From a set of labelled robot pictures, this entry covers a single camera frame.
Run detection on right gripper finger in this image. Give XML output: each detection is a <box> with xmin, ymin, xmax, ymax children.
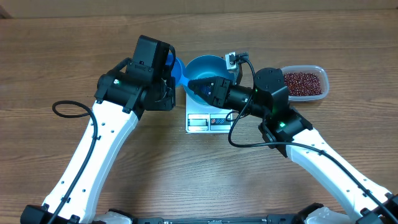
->
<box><xmin>190</xmin><ymin>86</ymin><xmax>214</xmax><ymax>106</ymax></box>
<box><xmin>188</xmin><ymin>77</ymin><xmax>219</xmax><ymax>91</ymax></box>

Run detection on blue plastic measuring scoop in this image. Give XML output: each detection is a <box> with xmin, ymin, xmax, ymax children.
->
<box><xmin>169</xmin><ymin>57</ymin><xmax>201</xmax><ymax>101</ymax></box>

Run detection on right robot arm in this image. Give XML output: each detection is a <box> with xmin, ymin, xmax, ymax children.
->
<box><xmin>187</xmin><ymin>68</ymin><xmax>397</xmax><ymax>223</ymax></box>

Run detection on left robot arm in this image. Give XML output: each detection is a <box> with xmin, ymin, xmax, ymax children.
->
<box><xmin>20</xmin><ymin>35</ymin><xmax>176</xmax><ymax>224</ymax></box>

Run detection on blue metal bowl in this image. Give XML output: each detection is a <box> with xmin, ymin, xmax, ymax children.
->
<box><xmin>184</xmin><ymin>55</ymin><xmax>234</xmax><ymax>94</ymax></box>

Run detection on white digital kitchen scale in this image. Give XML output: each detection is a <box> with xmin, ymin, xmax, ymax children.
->
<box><xmin>185</xmin><ymin>94</ymin><xmax>233</xmax><ymax>134</ymax></box>

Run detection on red beans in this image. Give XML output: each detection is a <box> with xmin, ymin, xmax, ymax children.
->
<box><xmin>284</xmin><ymin>72</ymin><xmax>322</xmax><ymax>96</ymax></box>

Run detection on clear plastic food container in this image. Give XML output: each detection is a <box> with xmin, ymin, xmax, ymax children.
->
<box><xmin>281</xmin><ymin>65</ymin><xmax>330</xmax><ymax>103</ymax></box>

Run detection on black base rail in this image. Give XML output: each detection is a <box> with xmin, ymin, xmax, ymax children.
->
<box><xmin>93</xmin><ymin>214</ymin><xmax>354</xmax><ymax>224</ymax></box>

